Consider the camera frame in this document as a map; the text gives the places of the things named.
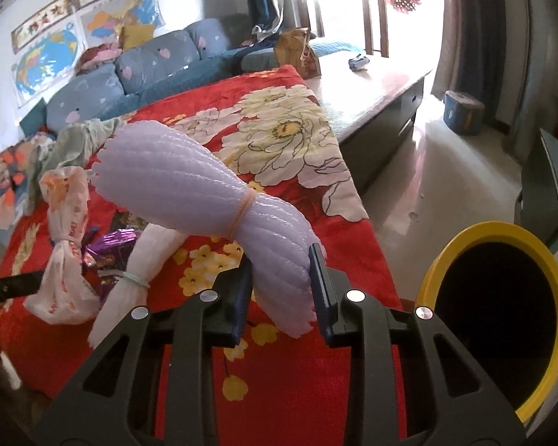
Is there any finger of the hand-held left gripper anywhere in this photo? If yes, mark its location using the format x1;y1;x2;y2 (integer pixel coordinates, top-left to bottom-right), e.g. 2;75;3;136
0;272;45;305

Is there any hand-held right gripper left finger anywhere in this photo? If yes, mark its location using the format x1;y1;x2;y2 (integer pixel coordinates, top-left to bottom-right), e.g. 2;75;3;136
32;253;255;446

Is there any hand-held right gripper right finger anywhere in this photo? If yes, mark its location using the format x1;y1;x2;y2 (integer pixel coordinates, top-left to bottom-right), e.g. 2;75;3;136
308;243;530;446

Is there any white printed plastic bag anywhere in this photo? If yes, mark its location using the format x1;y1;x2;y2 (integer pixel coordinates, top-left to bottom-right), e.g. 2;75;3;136
22;166;100;326

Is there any purple candy wrapper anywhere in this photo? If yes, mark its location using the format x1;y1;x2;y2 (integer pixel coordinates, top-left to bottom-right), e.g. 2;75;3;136
81;227;142;289

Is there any white foam net bundle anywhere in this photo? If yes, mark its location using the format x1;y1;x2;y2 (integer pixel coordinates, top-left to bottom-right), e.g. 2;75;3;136
87;223;187;349

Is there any purple foam net bundle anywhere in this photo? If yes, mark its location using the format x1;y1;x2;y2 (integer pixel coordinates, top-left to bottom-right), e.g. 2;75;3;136
87;121;328;339

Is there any yellow rimmed trash bin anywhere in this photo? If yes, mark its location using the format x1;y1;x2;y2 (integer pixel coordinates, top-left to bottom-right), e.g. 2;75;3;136
414;222;558;421

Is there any red floral blanket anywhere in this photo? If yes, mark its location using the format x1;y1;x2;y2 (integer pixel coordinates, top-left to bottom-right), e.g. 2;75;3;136
0;64;403;446

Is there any colourful patterned cloth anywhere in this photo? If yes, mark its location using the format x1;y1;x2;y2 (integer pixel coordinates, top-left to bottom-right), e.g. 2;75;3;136
0;137;59;230

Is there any light green cloth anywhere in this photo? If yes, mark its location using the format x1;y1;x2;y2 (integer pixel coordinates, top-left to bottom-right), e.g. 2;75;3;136
25;118;126;217

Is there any teal cushion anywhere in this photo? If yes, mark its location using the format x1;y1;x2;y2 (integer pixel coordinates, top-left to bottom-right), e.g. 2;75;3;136
19;98;47;136

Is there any wooden low table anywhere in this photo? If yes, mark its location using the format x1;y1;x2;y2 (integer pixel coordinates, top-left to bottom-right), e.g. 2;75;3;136
302;53;433;196

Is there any world map poster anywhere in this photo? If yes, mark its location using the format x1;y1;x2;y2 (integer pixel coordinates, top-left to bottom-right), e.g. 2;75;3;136
10;25;82;103

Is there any blue storage box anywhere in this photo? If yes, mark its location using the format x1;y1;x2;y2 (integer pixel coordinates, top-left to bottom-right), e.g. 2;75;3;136
443;89;484;136

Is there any pink clothes pile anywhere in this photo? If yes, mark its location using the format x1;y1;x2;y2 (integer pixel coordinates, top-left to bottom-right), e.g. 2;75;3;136
74;43;124;75

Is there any brown paper bag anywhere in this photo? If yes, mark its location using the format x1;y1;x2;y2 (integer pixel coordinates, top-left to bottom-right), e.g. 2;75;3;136
273;27;321;80

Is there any grey chair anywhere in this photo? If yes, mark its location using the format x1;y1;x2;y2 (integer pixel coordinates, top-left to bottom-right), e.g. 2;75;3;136
514;129;558;254

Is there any blue patterned sofa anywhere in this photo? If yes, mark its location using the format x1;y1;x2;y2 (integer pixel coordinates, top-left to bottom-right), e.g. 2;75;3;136
21;17;368;135

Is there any crumpled grey cloth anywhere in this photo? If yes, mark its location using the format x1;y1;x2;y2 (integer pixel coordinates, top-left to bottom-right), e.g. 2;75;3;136
251;23;284;47

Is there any yellow pillow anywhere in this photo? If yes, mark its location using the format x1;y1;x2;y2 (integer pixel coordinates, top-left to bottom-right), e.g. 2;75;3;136
121;23;155;52

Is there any country map poster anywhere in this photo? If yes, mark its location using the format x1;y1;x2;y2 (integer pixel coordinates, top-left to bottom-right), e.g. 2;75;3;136
79;0;163;40

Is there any grey window curtain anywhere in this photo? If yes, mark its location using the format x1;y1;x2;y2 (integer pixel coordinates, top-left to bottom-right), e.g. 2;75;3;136
430;0;558;149

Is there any wooden door frame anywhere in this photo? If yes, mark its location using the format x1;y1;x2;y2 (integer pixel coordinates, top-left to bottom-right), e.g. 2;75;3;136
302;0;391;56

